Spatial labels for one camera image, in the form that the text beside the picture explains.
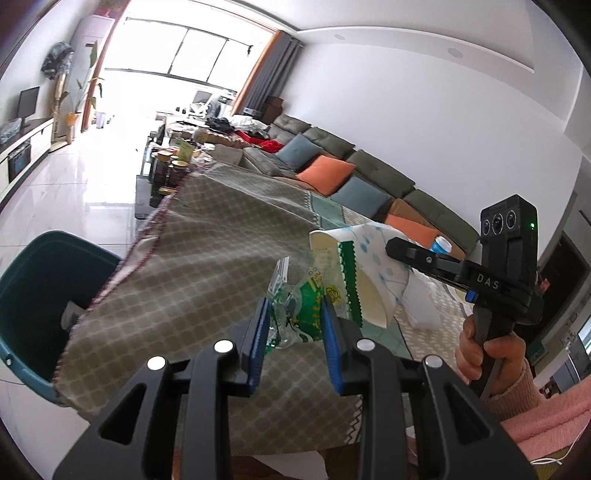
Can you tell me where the orange cushion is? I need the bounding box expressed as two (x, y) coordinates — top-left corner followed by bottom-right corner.
(382, 214), (440, 244)
(294, 155), (357, 197)

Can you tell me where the white standing air conditioner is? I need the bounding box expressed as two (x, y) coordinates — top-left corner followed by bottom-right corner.
(68, 14), (115, 136)

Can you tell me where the green clear snack packet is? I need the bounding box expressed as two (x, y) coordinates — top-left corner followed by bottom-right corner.
(268, 242), (366, 352)

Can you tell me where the blue plastic bag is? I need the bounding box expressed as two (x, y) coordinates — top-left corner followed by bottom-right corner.
(0, 117), (25, 145)

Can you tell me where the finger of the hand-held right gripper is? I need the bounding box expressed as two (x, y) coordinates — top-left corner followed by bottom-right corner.
(385, 237), (468, 291)

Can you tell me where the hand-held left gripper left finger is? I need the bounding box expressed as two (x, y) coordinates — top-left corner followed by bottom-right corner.
(52, 296), (273, 480)

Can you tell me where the white plastic bag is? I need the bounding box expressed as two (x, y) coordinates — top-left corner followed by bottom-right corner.
(401, 271), (445, 331)

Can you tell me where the black television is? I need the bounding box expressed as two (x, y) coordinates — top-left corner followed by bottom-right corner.
(17, 86), (42, 124)

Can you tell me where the glass jar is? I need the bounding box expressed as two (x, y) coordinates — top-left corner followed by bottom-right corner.
(168, 161), (191, 186)
(154, 150), (175, 186)

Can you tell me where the white television cabinet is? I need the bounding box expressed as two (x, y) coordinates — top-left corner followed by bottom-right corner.
(0, 115), (59, 205)

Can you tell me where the dark patterned cloth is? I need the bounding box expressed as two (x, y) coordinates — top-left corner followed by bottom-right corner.
(40, 41), (75, 78)

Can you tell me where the cluttered coffee table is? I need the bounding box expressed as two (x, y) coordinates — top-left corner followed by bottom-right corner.
(134, 117), (219, 221)

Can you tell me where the brown cardboard box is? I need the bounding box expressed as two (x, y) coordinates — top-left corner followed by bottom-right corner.
(264, 95), (286, 126)

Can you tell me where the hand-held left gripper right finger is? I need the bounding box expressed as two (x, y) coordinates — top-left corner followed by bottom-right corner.
(320, 295), (539, 480)

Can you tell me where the white dotted paper cup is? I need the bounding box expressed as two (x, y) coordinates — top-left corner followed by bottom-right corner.
(308, 223), (413, 329)

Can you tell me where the blue-grey cushion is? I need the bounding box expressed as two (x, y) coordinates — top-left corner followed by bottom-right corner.
(276, 133), (322, 172)
(329, 176), (392, 219)

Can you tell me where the patterned tablecloth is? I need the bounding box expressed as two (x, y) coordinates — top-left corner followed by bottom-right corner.
(52, 161), (468, 449)

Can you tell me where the white clothes pile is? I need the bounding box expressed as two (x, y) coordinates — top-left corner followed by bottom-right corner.
(230, 114), (265, 136)

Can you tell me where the large window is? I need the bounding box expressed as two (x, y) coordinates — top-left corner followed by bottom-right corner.
(98, 13), (279, 121)

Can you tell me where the person's right hand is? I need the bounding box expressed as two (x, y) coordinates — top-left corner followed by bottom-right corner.
(455, 316), (528, 399)

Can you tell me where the green sectional sofa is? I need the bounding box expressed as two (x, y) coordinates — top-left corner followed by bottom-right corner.
(241, 113), (482, 260)

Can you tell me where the grey and orange curtain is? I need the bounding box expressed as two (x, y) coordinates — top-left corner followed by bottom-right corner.
(241, 30), (304, 124)

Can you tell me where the white paper scrap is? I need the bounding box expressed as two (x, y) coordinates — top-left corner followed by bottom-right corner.
(61, 301), (89, 332)

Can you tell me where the dark cabinet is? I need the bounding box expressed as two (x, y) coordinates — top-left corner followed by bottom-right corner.
(536, 230), (591, 398)

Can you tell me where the white cable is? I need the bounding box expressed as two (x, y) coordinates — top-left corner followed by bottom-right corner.
(530, 442), (583, 468)

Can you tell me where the person's right forearm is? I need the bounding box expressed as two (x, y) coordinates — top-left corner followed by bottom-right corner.
(482, 360), (591, 480)

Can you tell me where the tall leafy houseplant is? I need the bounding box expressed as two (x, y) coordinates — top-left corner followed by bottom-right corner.
(58, 41), (106, 140)

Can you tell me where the white office chair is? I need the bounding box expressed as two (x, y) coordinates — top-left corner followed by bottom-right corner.
(188, 89), (214, 117)

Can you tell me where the teal plastic bin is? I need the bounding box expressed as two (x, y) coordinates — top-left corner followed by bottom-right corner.
(0, 231), (124, 403)

